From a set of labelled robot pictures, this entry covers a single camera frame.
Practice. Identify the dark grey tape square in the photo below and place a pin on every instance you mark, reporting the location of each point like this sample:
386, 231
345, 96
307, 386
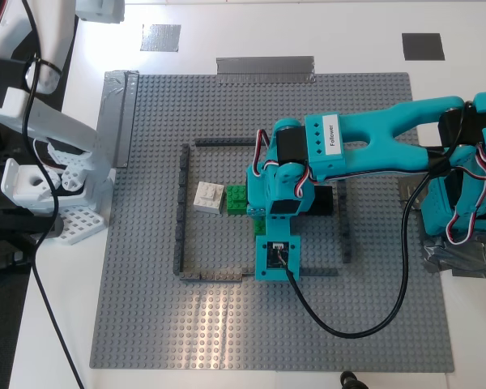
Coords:
423, 47

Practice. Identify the long dark brick wall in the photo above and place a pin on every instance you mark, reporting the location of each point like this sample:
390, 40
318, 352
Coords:
210, 275

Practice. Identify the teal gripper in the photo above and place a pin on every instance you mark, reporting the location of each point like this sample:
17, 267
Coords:
256, 211

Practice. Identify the crumpled grey tape patch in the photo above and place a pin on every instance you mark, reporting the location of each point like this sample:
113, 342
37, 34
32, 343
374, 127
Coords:
461, 263

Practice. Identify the black lego cube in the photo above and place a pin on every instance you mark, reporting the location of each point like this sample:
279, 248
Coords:
324, 202

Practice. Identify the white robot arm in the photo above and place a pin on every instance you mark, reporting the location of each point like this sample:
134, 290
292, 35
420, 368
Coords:
65, 125

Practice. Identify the white lego cube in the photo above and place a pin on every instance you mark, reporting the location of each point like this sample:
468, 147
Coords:
208, 197

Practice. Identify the green lego cube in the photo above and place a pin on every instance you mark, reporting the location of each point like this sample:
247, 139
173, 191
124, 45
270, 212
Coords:
237, 200
260, 227

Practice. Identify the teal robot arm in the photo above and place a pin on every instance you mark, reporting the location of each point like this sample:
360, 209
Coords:
389, 121

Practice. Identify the grey tape strip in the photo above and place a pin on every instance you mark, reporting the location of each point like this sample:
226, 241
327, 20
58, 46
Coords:
265, 69

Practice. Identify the short dark brick wall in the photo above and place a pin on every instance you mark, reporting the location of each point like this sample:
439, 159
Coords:
222, 142

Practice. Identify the white follower label sticker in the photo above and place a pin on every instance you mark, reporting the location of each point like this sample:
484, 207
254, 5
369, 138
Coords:
333, 135

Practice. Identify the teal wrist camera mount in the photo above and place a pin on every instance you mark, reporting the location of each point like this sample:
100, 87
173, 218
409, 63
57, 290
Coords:
267, 259

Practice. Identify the grey studded baseplate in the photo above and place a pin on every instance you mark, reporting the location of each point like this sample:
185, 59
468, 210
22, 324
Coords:
186, 324

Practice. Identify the black knob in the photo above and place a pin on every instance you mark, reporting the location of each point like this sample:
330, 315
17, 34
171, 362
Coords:
352, 381

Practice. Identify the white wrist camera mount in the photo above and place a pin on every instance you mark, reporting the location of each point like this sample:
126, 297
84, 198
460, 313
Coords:
24, 190

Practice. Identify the black table clamp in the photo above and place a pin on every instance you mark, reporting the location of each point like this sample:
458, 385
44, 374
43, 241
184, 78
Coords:
8, 227

